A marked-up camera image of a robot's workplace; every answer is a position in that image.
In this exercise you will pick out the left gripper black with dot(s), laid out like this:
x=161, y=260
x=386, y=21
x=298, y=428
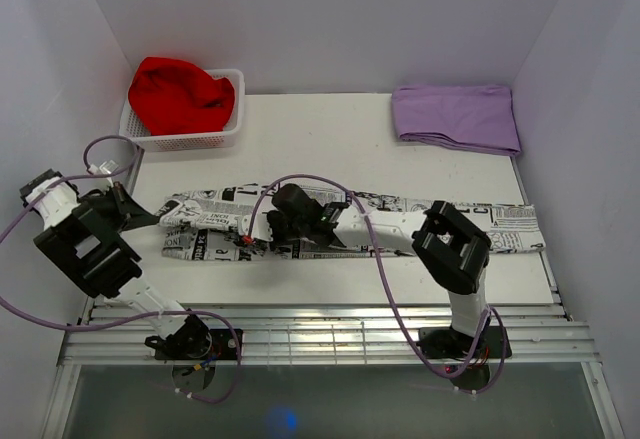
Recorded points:
x=128, y=213

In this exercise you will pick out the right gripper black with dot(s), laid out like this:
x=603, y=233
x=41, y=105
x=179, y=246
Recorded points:
x=273, y=219

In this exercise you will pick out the newspaper print trousers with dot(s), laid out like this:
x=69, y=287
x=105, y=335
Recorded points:
x=202, y=225

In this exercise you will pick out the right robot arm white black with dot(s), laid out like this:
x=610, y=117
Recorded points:
x=451, y=247

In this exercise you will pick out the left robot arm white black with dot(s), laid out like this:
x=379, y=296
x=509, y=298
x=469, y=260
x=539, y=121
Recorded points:
x=82, y=238

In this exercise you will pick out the red trousers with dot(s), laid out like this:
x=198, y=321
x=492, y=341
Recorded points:
x=175, y=97

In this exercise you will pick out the folded purple trousers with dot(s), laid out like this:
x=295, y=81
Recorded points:
x=466, y=118

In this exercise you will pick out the white plastic basket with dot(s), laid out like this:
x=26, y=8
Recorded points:
x=131, y=127

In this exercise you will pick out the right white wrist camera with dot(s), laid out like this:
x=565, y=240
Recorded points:
x=254, y=230

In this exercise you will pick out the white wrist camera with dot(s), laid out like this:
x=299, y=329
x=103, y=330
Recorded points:
x=108, y=168
x=254, y=230

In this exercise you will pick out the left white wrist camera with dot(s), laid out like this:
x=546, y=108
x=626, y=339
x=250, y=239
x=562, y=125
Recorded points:
x=108, y=168

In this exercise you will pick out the aluminium rail frame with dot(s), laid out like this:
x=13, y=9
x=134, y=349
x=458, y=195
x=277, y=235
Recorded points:
x=355, y=312

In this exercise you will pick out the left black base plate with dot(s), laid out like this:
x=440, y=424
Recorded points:
x=225, y=344

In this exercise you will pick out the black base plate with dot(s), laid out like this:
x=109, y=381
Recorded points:
x=441, y=343
x=225, y=344

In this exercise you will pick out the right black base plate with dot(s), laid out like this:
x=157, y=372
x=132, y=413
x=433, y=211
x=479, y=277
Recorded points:
x=441, y=343

